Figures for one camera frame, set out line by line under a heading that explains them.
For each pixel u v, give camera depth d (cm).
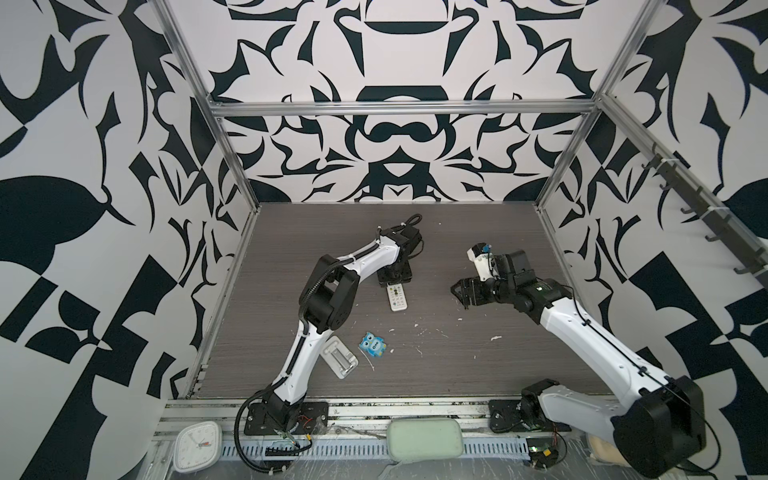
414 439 69
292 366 61
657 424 39
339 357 83
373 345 85
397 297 93
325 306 58
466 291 73
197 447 68
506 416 75
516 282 61
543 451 71
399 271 85
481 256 73
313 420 74
